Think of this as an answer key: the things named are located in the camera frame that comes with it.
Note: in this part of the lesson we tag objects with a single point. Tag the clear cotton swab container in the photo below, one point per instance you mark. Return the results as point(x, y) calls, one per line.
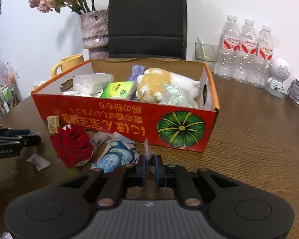
point(92, 82)

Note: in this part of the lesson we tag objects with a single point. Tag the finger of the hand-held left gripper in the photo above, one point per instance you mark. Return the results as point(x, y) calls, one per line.
point(30, 140)
point(17, 132)

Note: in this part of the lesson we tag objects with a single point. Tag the purple fabric pouch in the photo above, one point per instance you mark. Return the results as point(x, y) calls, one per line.
point(137, 71)

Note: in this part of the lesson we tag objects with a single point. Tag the clear plastic wrapper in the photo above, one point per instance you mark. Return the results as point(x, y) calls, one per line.
point(150, 154)

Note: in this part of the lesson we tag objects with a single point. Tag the black paper bag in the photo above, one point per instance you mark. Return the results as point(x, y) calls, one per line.
point(147, 17)

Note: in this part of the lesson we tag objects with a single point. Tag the spoon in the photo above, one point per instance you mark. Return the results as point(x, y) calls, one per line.
point(201, 46)

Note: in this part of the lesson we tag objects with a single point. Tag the iridescent plastic wrap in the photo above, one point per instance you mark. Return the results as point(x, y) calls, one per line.
point(177, 95)

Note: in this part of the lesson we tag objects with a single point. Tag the yellow white plush toy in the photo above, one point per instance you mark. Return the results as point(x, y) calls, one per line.
point(154, 82)

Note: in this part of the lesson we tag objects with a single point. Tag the purple ceramic vase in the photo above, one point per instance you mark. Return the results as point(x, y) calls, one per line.
point(94, 29)

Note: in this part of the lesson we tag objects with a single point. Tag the storage cart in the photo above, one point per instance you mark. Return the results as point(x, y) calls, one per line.
point(3, 102)

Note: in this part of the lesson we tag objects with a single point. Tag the glass cup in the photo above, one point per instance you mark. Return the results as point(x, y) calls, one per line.
point(208, 53)

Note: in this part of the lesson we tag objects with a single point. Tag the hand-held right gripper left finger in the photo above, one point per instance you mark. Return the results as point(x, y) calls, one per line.
point(140, 170)

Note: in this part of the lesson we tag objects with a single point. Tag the yellow mug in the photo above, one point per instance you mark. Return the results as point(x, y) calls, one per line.
point(69, 63)

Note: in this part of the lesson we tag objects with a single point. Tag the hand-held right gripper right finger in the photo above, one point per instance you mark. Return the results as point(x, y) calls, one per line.
point(159, 171)

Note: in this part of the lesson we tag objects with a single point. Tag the red rose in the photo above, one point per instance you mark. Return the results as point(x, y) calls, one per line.
point(73, 144)

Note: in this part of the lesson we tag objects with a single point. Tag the orange cardboard box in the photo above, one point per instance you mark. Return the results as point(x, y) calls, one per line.
point(109, 122)

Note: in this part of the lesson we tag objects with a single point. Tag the white candy wrapper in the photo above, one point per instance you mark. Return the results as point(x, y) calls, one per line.
point(38, 161)

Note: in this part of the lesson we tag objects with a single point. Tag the small crumpled tissue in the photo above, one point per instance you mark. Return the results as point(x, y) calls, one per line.
point(43, 83)

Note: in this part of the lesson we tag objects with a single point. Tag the white robot toy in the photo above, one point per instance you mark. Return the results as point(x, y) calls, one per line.
point(279, 74)

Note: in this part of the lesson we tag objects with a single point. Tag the torn clear wrapper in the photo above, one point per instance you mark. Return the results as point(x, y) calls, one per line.
point(99, 140)

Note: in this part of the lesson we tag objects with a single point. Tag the green tissue pack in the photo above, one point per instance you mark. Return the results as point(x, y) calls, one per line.
point(118, 89)

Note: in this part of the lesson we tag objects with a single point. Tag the blue painted packet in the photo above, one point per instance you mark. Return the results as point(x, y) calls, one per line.
point(114, 158)

